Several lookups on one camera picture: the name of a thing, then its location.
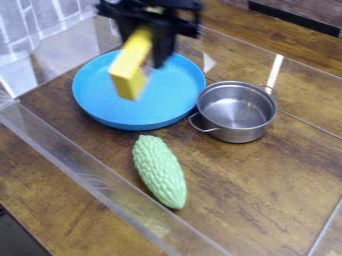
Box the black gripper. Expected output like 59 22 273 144
96 0 205 69

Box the yellow butter brick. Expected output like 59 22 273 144
109 26 153 101

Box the blue round tray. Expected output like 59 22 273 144
73 50 206 131

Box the small steel pot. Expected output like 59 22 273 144
189 81 279 143

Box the green bitter gourd toy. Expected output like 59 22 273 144
133 135 188 209

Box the clear acrylic enclosure wall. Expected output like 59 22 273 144
0 90 233 256

